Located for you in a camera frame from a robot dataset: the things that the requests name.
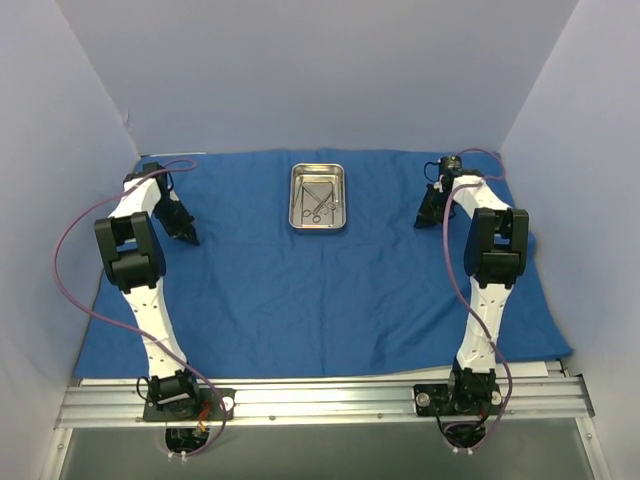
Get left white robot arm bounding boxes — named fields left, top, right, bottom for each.
left=94, top=162, right=202, bottom=419

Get stainless steel instrument tray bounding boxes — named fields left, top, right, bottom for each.
left=288, top=163, right=347, bottom=231

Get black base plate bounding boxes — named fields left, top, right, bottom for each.
left=142, top=387, right=236, bottom=423
left=412, top=383, right=502, bottom=417

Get steel forceps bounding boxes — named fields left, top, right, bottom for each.
left=322, top=182, right=344, bottom=212

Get steel tweezers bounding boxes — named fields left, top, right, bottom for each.
left=293, top=184, right=319, bottom=210

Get steel surgical scissors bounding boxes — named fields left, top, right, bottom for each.
left=302, top=193, right=335, bottom=224

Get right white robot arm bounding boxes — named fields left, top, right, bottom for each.
left=414, top=155, right=529, bottom=413

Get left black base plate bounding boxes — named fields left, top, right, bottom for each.
left=142, top=387, right=236, bottom=423

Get front aluminium rail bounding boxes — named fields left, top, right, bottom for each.
left=56, top=376, right=594, bottom=429

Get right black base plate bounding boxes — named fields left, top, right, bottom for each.
left=412, top=383, right=502, bottom=417

